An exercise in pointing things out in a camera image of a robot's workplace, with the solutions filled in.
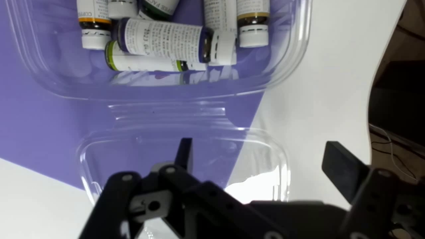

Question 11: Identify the small white-labelled vial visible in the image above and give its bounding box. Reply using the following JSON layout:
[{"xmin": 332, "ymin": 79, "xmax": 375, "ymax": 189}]
[
  {"xmin": 76, "ymin": 0, "xmax": 113, "ymax": 51},
  {"xmin": 235, "ymin": 0, "xmax": 271, "ymax": 50},
  {"xmin": 112, "ymin": 18, "xmax": 214, "ymax": 64},
  {"xmin": 137, "ymin": 0, "xmax": 181, "ymax": 22},
  {"xmin": 202, "ymin": 0, "xmax": 239, "ymax": 68},
  {"xmin": 104, "ymin": 39, "xmax": 209, "ymax": 74}
]

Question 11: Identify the clear plastic container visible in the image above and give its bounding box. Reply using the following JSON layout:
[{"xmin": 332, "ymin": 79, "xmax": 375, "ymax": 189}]
[{"xmin": 76, "ymin": 102, "xmax": 294, "ymax": 239}]

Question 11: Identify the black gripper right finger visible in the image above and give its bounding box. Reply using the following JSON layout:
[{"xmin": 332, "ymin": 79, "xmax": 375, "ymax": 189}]
[{"xmin": 322, "ymin": 140, "xmax": 400, "ymax": 239}]

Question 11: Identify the purple paper mat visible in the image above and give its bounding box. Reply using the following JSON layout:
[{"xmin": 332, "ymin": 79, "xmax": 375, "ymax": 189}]
[{"xmin": 0, "ymin": 0, "xmax": 311, "ymax": 192}]

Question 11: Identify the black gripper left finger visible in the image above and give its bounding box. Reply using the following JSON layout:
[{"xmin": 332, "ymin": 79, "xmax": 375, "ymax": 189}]
[{"xmin": 79, "ymin": 137, "xmax": 267, "ymax": 239}]

